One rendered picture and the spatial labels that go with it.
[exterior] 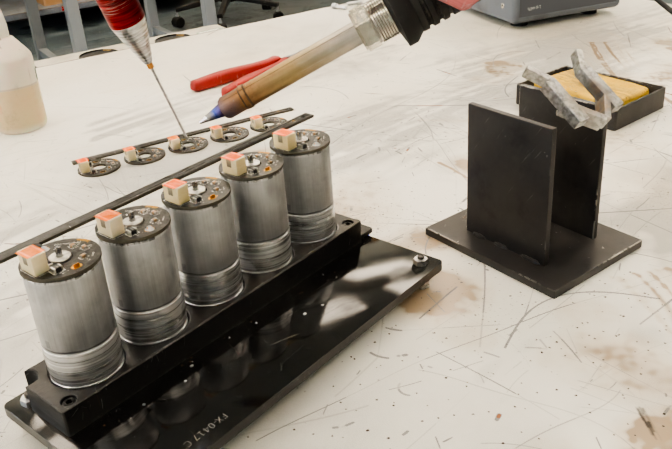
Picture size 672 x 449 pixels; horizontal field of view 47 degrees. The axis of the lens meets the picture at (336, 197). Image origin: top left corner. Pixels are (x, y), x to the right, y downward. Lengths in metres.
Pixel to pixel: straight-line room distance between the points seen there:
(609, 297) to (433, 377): 0.09
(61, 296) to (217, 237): 0.06
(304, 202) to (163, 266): 0.08
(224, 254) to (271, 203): 0.03
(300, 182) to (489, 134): 0.08
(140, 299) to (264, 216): 0.06
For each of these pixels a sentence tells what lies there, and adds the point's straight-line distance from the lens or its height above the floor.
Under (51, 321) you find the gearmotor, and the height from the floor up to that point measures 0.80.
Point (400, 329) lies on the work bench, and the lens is 0.31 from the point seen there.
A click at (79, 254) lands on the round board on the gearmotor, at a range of 0.26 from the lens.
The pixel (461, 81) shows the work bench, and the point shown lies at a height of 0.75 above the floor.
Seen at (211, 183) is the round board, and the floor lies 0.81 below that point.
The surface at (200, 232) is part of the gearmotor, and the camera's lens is 0.28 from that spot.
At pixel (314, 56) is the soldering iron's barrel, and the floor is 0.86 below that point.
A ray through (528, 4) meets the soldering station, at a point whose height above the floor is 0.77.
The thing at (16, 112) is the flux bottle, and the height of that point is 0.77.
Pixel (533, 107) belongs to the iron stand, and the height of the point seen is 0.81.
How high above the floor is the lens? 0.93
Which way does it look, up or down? 26 degrees down
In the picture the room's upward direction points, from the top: 4 degrees counter-clockwise
